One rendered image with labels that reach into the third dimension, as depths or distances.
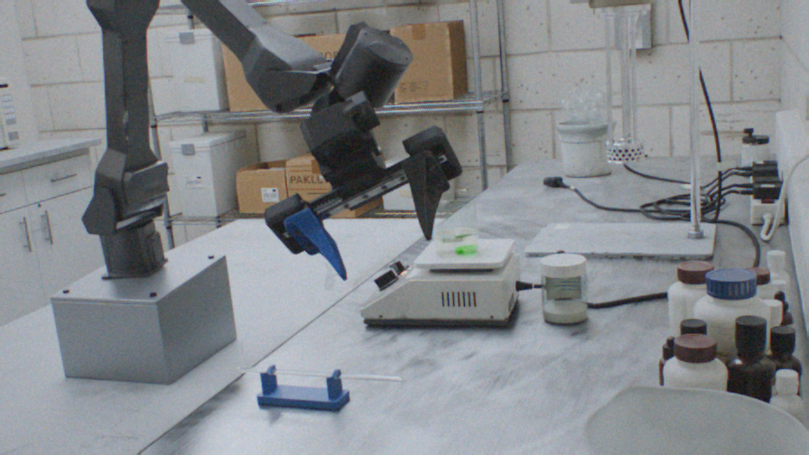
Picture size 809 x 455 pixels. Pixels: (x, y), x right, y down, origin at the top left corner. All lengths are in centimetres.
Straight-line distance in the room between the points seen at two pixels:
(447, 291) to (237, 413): 33
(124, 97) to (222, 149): 274
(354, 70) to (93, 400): 50
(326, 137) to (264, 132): 328
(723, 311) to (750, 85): 265
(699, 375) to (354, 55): 43
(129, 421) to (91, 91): 362
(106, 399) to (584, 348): 56
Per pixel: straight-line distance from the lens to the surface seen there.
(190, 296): 113
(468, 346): 111
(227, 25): 96
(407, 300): 118
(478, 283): 115
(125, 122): 111
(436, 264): 116
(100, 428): 104
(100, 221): 116
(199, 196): 380
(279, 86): 91
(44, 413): 111
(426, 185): 84
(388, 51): 86
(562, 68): 358
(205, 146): 373
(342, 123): 80
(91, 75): 457
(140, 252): 117
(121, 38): 108
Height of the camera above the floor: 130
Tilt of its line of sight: 13 degrees down
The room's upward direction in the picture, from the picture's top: 5 degrees counter-clockwise
